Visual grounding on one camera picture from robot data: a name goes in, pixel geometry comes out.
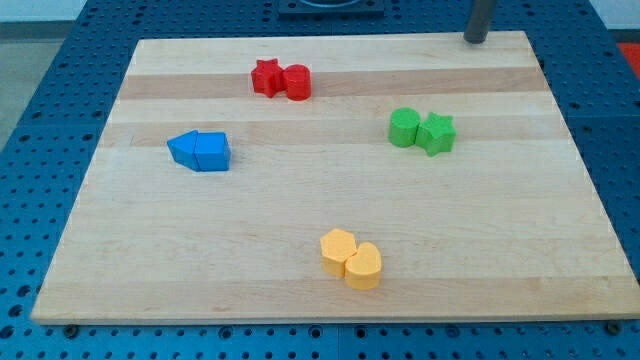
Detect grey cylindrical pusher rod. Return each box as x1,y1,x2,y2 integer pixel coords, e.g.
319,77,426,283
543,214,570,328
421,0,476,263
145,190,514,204
463,0,497,44

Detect red cylinder block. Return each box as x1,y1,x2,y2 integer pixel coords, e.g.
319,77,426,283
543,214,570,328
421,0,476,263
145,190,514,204
283,64,312,101

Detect wooden board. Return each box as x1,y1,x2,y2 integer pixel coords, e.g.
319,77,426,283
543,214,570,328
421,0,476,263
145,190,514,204
31,31,639,325

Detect yellow heart block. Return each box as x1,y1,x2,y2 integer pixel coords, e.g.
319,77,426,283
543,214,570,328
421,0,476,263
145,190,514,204
344,242,383,290

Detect yellow hexagon block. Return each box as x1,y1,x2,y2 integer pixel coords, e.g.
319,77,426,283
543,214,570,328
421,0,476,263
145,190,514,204
320,228,357,277

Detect blue triangle block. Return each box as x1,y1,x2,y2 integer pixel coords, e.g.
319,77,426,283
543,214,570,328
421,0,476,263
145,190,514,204
167,130,200,172

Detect red star block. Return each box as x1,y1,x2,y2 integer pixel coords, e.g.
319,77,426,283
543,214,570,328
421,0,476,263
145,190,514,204
251,58,286,98

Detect green star block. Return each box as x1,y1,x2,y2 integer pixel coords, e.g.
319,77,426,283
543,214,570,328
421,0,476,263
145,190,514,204
415,112,457,157

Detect blue cube block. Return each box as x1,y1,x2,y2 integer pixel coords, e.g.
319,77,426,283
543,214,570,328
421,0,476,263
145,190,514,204
194,132,231,172

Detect green cylinder block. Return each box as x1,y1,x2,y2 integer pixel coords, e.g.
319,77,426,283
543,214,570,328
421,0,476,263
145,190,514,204
388,107,421,147

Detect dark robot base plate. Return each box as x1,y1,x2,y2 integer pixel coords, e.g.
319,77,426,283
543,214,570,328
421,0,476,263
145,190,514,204
276,0,385,19

